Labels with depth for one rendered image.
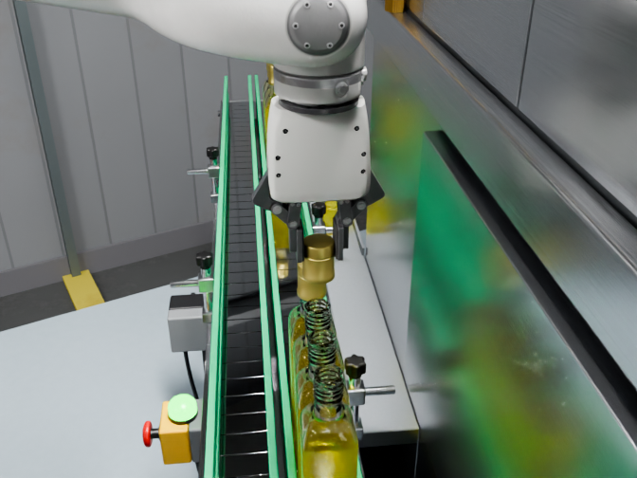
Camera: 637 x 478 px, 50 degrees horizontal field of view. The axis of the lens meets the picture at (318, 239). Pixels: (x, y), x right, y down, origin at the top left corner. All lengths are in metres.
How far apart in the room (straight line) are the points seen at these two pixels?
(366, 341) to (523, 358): 0.65
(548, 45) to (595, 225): 0.16
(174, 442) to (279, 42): 0.72
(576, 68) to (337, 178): 0.27
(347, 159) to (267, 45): 0.17
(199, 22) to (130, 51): 2.59
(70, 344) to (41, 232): 1.64
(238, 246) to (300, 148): 0.77
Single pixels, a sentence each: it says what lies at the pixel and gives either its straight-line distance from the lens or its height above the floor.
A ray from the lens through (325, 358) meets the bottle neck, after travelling 0.72.
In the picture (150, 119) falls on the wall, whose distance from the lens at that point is 3.23.
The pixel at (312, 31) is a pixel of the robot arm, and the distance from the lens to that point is 0.52.
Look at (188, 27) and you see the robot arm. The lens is 0.55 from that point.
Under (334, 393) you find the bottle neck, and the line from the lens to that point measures 0.67.
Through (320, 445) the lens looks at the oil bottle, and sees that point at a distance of 0.70.
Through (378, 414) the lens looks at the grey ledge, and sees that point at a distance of 1.01.
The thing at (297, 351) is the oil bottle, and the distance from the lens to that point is 0.79.
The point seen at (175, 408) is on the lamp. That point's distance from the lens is 1.08.
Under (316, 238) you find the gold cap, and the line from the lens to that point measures 0.72.
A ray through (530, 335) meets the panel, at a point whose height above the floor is 1.46.
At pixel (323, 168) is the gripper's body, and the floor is 1.49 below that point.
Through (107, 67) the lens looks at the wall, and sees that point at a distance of 3.12.
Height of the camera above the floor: 1.75
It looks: 30 degrees down
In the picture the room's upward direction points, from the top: straight up
